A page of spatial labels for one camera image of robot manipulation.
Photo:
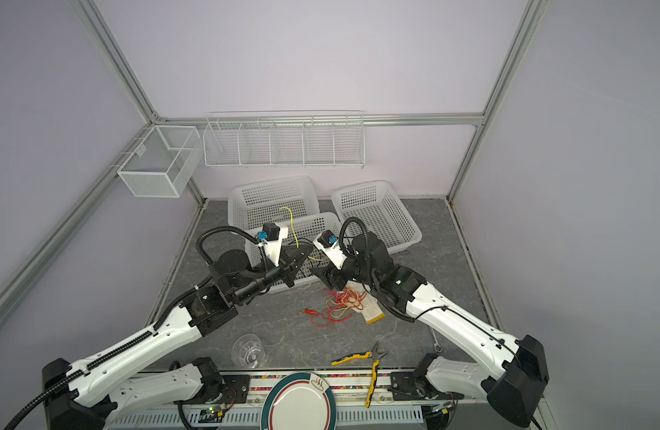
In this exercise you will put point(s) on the silver wrench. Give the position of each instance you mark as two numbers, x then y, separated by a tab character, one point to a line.
436	344

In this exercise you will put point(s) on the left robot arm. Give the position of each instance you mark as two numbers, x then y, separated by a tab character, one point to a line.
232	282

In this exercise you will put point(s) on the white mesh wall box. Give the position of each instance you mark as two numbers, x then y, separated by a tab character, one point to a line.
163	161

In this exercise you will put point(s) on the white work glove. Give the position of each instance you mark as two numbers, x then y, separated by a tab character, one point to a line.
369	309

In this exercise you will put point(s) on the back left white basket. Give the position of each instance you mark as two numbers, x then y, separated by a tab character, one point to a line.
250	206

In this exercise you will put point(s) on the white basket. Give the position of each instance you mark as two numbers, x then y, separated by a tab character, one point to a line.
250	206
379	207
307	228

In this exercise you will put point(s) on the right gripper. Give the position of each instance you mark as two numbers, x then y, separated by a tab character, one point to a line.
333	276

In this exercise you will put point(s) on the front middle white basket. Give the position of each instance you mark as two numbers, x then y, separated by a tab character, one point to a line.
307	228

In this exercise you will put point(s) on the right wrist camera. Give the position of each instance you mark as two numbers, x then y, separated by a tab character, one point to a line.
328	244

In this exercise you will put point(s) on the clear plastic cup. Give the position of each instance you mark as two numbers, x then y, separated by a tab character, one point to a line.
249	352

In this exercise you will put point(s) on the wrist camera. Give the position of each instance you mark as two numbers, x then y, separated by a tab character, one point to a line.
270	240
328	244

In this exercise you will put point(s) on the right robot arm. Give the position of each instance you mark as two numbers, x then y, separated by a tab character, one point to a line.
409	296

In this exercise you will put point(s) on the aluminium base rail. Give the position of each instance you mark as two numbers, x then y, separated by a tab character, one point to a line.
515	396

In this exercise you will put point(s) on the white wire wall rack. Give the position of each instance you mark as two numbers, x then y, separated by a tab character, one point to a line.
285	139

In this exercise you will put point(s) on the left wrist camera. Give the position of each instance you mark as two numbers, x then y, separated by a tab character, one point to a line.
270	240

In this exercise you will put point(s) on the white green rimmed plate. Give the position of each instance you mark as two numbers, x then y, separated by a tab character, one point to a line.
301	400

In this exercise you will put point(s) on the right white basket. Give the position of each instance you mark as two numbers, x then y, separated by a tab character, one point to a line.
379	207

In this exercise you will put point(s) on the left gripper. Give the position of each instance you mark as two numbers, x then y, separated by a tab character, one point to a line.
294	258

